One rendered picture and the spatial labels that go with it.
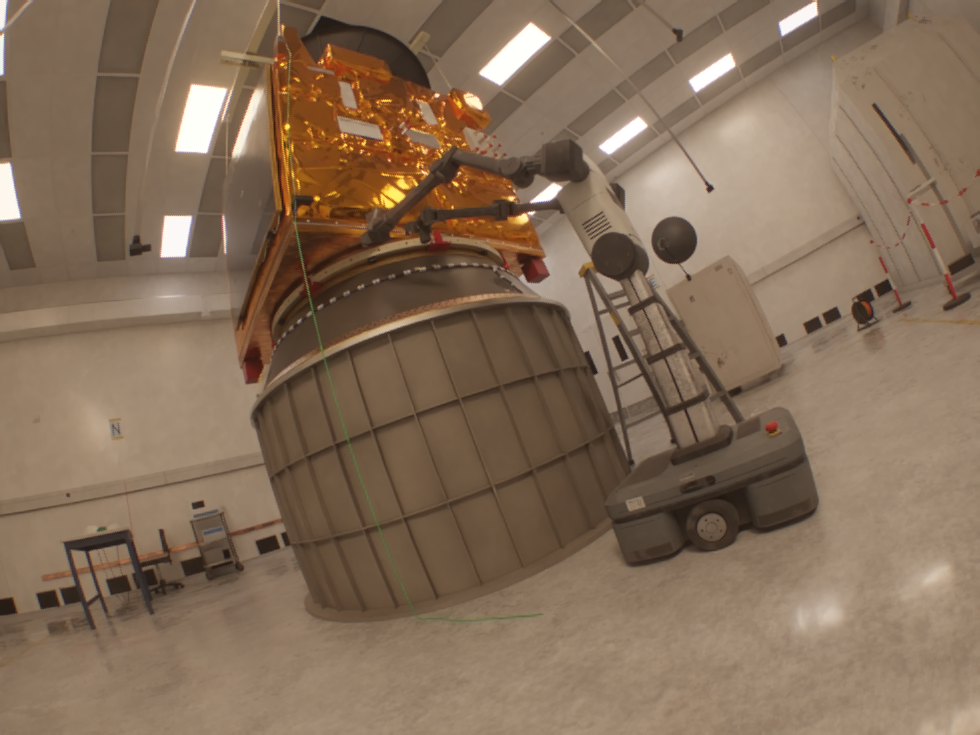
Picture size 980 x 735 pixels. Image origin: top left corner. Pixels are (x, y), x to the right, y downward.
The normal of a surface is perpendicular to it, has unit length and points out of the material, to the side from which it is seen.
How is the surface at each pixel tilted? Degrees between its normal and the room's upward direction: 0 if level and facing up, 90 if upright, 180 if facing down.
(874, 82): 90
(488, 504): 90
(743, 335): 90
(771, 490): 90
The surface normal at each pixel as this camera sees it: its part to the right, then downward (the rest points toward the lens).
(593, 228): -0.54, 0.19
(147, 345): 0.65, -0.39
